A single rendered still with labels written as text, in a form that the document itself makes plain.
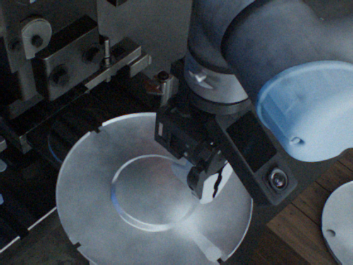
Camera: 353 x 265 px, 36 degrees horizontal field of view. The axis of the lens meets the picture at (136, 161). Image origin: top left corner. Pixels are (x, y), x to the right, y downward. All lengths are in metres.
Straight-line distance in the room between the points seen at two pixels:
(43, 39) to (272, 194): 0.34
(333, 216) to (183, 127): 0.82
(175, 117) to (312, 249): 0.78
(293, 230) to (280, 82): 0.96
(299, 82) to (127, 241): 0.45
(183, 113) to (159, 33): 1.64
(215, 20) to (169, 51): 1.71
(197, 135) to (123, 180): 0.25
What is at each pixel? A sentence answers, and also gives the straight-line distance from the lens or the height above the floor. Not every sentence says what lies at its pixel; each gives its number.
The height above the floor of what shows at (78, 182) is 0.79.
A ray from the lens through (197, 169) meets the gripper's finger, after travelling 0.59.
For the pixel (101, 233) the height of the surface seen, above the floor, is 0.78.
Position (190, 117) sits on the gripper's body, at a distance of 0.59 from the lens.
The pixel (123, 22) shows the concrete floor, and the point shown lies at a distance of 2.26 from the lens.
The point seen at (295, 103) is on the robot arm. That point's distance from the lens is 0.37.
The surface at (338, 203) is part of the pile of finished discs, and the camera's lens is 1.38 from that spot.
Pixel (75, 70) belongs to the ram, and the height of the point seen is 0.92.
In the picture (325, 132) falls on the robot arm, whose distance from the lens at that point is 0.38.
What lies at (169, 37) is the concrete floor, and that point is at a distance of 2.20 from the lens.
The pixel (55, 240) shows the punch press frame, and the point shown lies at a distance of 0.92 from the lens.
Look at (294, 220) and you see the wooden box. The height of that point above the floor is 0.35.
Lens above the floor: 1.46
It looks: 55 degrees down
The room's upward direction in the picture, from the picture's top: 2 degrees clockwise
